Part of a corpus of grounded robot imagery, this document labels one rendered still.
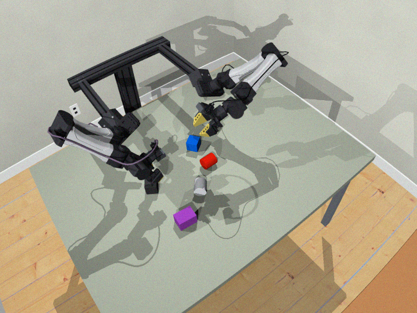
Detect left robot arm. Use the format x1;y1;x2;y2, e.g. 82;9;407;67
196;42;288;119

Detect white cylinder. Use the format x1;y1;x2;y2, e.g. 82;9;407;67
194;177;207;196

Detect blue cube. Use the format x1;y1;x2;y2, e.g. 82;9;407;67
186;135;201;152

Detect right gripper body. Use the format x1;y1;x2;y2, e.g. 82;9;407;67
140;153;163;183

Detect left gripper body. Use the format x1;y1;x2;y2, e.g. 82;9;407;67
202;105;228;136

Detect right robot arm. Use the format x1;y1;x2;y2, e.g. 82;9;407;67
49;110;166;180

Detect purple block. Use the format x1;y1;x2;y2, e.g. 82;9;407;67
173;206;197;231

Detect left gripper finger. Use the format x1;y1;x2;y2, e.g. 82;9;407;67
199;124;210;137
193;113;207;127

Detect red cylinder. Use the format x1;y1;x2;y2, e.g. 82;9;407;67
200;153;217;170

